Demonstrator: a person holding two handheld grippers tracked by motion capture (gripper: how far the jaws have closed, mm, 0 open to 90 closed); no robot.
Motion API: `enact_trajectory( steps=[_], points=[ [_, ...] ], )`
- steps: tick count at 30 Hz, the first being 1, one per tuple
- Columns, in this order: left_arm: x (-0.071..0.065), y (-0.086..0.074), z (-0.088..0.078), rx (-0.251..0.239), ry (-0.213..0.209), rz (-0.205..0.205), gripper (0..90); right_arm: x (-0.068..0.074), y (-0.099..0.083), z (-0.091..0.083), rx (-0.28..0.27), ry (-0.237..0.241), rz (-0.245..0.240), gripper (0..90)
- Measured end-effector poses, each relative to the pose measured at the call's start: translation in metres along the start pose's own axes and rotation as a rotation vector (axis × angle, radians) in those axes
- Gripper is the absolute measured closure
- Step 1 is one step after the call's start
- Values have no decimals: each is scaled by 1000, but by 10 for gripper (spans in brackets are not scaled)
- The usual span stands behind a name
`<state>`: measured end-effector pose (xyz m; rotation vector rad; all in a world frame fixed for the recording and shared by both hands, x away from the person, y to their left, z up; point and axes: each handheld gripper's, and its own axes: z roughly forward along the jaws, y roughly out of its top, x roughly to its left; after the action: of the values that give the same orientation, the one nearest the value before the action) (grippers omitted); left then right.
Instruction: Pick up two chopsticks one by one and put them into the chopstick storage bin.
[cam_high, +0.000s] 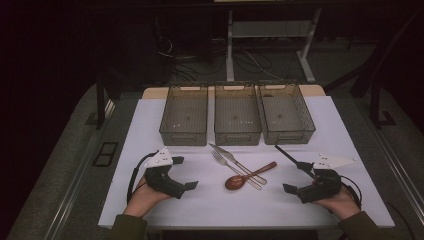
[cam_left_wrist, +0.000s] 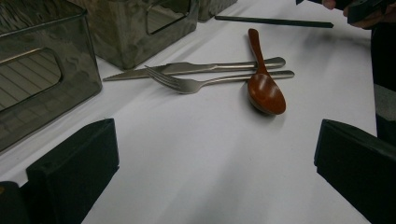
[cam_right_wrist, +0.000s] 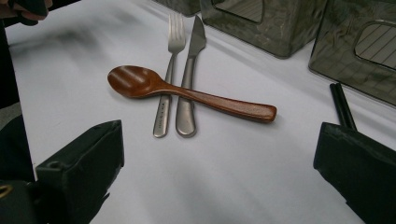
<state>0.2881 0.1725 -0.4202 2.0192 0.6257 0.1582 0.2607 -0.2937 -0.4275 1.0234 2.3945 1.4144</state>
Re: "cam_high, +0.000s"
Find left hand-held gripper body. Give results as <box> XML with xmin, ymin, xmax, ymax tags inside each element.
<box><xmin>143</xmin><ymin>146</ymin><xmax>188</xmax><ymax>200</ymax></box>

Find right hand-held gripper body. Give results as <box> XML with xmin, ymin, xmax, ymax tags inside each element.
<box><xmin>295</xmin><ymin>153</ymin><xmax>359</xmax><ymax>205</ymax></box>

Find brown wooden spoon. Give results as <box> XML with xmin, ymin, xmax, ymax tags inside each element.
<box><xmin>224</xmin><ymin>161</ymin><xmax>278</xmax><ymax>191</ymax></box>

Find steel table knife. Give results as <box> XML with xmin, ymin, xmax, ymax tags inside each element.
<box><xmin>208</xmin><ymin>142</ymin><xmax>268</xmax><ymax>186</ymax></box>

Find clear smoky plastic bin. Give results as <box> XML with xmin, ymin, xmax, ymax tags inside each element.
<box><xmin>158</xmin><ymin>84</ymin><xmax>209</xmax><ymax>147</ymax></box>
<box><xmin>257</xmin><ymin>81</ymin><xmax>317</xmax><ymax>146</ymax></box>
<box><xmin>213</xmin><ymin>82</ymin><xmax>263</xmax><ymax>147</ymax></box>

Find person's left hand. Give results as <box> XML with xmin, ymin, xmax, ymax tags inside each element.
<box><xmin>123</xmin><ymin>176</ymin><xmax>173</xmax><ymax>219</ymax></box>

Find person's right hand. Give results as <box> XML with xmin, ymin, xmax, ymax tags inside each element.
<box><xmin>312</xmin><ymin>184</ymin><xmax>362</xmax><ymax>221</ymax></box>

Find white table cover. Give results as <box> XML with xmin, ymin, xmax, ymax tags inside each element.
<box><xmin>98</xmin><ymin>95</ymin><xmax>396</xmax><ymax>231</ymax></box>

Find steel fork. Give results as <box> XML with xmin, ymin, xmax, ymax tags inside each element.
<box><xmin>211</xmin><ymin>149</ymin><xmax>263</xmax><ymax>192</ymax></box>

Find black metal stand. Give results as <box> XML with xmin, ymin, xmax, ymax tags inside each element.
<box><xmin>324</xmin><ymin>9</ymin><xmax>422</xmax><ymax>130</ymax></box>
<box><xmin>94</xmin><ymin>69</ymin><xmax>108</xmax><ymax>131</ymax></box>

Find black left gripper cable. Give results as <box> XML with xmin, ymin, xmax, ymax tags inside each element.
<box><xmin>125</xmin><ymin>150</ymin><xmax>160</xmax><ymax>205</ymax></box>

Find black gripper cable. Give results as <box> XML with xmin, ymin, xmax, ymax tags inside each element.
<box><xmin>339</xmin><ymin>174</ymin><xmax>364</xmax><ymax>210</ymax></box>
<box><xmin>125</xmin><ymin>150</ymin><xmax>160</xmax><ymax>205</ymax></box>

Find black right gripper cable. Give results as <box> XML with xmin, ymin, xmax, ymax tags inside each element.
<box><xmin>339</xmin><ymin>174</ymin><xmax>364</xmax><ymax>210</ymax></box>

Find metal floor rail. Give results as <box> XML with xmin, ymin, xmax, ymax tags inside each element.
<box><xmin>43</xmin><ymin>99</ymin><xmax>117</xmax><ymax>240</ymax></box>
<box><xmin>353</xmin><ymin>99</ymin><xmax>424</xmax><ymax>216</ymax></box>

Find black cable beside table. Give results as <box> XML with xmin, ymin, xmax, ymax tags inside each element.
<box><xmin>385</xmin><ymin>200</ymin><xmax>418</xmax><ymax>240</ymax></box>

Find tangle of black floor cables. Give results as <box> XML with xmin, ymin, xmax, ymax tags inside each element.
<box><xmin>154</xmin><ymin>18</ymin><xmax>288</xmax><ymax>83</ymax></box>

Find white floor cable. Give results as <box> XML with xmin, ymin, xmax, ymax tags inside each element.
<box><xmin>242</xmin><ymin>49</ymin><xmax>285</xmax><ymax>82</ymax></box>

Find white metal desk frame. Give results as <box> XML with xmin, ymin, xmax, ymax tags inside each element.
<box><xmin>225</xmin><ymin>7</ymin><xmax>323</xmax><ymax>84</ymax></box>

